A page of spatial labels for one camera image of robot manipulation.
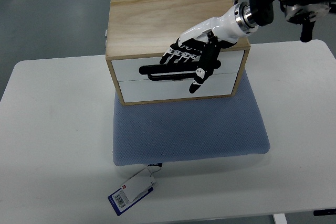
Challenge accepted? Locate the black table controller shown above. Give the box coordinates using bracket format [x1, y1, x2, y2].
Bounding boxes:
[313, 208, 336, 216]

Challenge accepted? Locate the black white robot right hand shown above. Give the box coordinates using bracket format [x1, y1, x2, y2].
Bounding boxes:
[160, 2, 258, 93]

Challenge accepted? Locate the white drawer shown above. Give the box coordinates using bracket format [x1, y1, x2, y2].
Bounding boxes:
[112, 50, 244, 82]

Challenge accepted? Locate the wooden drawer cabinet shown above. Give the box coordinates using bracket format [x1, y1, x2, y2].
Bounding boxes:
[106, 0, 250, 105]

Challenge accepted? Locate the white table leg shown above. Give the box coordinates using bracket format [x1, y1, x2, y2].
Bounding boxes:
[272, 214, 288, 224]

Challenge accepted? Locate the black drawer handle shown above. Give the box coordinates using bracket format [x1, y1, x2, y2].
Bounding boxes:
[139, 60, 222, 81]

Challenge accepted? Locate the blue grey cushion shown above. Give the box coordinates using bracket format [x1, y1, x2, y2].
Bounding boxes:
[112, 73, 270, 166]

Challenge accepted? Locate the white blue product tag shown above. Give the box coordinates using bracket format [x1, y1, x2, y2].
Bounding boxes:
[108, 168, 156, 216]

